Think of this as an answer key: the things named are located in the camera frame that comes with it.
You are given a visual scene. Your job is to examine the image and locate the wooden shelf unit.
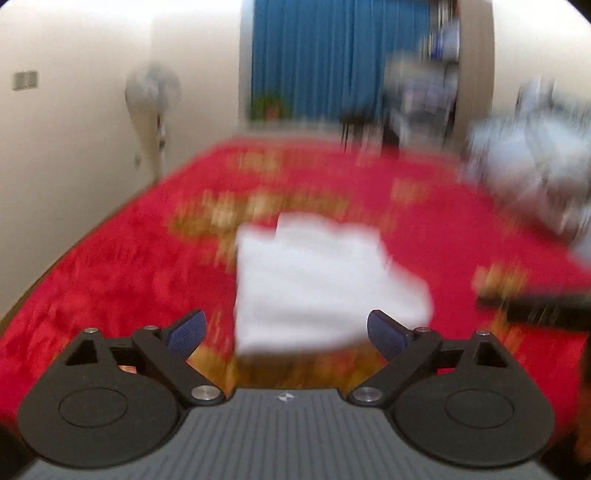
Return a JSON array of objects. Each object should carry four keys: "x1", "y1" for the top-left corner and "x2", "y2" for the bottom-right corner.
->
[{"x1": 418, "y1": 0, "x2": 496, "y2": 148}]

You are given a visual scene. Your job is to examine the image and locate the blue curtain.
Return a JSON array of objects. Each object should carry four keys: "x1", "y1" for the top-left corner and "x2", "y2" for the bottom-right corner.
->
[{"x1": 252, "y1": 0, "x2": 431, "y2": 121}]

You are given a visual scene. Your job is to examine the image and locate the clear plastic storage bin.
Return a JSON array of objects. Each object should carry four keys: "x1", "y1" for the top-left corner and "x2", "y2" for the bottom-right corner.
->
[{"x1": 385, "y1": 83, "x2": 455, "y2": 145}]

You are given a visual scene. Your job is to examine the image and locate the white shirt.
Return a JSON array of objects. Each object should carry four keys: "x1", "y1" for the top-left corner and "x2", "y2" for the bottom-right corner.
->
[{"x1": 233, "y1": 212, "x2": 435, "y2": 358}]

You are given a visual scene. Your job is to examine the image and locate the white storage box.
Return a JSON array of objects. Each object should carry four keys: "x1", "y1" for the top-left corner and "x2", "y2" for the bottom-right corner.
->
[{"x1": 385, "y1": 53, "x2": 445, "y2": 89}]

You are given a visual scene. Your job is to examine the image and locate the plaid blue quilt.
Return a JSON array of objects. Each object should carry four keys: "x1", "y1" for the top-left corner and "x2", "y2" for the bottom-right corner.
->
[{"x1": 462, "y1": 80, "x2": 591, "y2": 246}]

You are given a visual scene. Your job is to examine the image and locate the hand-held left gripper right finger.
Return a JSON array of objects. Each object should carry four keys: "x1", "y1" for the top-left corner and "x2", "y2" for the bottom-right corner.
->
[{"x1": 347, "y1": 310, "x2": 514, "y2": 408}]

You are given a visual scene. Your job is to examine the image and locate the person's right forearm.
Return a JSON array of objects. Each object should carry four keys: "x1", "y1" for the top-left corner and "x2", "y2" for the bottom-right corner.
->
[{"x1": 551, "y1": 332, "x2": 591, "y2": 480}]

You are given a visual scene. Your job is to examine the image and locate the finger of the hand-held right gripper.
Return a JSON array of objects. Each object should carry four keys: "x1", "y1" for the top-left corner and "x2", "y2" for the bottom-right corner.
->
[{"x1": 476, "y1": 290, "x2": 591, "y2": 311}]

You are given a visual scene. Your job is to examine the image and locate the black bag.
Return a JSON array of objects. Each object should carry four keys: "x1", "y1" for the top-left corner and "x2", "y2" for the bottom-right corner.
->
[{"x1": 339, "y1": 111, "x2": 380, "y2": 149}]

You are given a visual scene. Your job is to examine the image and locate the red floral blanket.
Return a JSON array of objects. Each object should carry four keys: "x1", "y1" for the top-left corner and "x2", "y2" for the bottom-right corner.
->
[{"x1": 0, "y1": 137, "x2": 591, "y2": 444}]

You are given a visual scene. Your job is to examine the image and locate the white standing fan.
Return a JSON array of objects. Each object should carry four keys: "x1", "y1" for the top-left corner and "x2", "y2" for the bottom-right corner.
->
[{"x1": 126, "y1": 65, "x2": 182, "y2": 177}]

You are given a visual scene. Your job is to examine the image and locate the potted green plant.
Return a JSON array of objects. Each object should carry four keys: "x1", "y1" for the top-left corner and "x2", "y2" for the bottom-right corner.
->
[{"x1": 249, "y1": 95, "x2": 291, "y2": 121}]

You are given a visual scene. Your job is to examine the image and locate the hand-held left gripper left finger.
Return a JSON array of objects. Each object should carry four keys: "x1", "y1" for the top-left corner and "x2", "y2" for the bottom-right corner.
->
[{"x1": 59, "y1": 310, "x2": 228, "y2": 408}]

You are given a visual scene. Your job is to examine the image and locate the white window sill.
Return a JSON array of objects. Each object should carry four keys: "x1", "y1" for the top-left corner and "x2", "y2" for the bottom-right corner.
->
[{"x1": 240, "y1": 122, "x2": 458, "y2": 149}]

